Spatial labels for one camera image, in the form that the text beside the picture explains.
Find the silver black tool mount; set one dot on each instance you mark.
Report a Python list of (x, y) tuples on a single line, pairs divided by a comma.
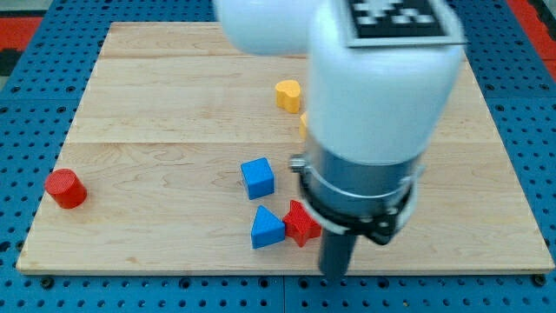
[(351, 198)]

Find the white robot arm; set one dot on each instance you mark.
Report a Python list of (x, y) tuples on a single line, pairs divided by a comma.
[(379, 76)]

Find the yellow heart block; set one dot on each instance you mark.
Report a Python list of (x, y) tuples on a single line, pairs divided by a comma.
[(288, 95)]

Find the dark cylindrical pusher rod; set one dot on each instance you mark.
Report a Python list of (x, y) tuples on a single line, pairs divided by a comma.
[(335, 254)]

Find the yellow block behind arm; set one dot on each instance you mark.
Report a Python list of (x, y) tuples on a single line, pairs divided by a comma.
[(303, 126)]

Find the black white fiducial marker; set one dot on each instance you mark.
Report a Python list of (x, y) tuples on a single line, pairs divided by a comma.
[(399, 23)]

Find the wooden board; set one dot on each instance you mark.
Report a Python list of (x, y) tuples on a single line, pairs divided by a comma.
[(170, 113)]

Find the red cylinder block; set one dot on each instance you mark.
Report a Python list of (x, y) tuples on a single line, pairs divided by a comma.
[(66, 189)]

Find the blue cube block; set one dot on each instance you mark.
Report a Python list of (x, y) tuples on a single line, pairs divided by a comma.
[(258, 178)]

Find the red star block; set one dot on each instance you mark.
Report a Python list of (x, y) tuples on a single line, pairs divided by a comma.
[(299, 225)]

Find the blue triangle block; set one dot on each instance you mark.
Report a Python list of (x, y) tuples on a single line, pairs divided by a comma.
[(267, 229)]

